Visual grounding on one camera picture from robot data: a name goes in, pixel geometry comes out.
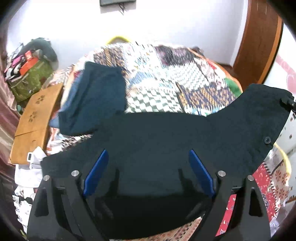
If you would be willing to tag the small white device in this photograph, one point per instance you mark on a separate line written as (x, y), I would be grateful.
(29, 156)

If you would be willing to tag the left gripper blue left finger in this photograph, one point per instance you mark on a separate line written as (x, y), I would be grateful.
(95, 174)

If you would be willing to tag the green camouflage storage bag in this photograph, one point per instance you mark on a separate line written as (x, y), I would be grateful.
(31, 82)

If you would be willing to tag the blue denim garment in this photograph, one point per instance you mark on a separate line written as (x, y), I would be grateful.
(69, 92)

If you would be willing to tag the small wall monitor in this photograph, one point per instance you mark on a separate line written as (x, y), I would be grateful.
(111, 2)

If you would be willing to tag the patchwork patterned bed quilt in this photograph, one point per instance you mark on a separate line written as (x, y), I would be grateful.
(161, 79)

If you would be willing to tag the black pants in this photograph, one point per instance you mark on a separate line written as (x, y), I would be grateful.
(149, 186)

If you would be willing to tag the pink striped curtain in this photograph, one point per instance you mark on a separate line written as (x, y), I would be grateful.
(9, 115)

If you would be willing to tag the wooden lap desk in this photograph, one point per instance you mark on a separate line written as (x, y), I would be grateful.
(33, 129)

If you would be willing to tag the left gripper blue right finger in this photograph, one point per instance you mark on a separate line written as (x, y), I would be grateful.
(202, 174)

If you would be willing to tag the orange box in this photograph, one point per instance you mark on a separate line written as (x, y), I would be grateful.
(29, 63)

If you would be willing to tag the dark teal folded garment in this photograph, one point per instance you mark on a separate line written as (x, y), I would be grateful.
(99, 96)

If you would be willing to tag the white cloth pile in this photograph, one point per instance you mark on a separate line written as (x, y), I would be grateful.
(30, 175)

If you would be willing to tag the wooden door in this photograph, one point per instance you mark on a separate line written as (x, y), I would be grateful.
(259, 45)

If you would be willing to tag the yellow foam hoop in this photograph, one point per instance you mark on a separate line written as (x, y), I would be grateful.
(118, 39)

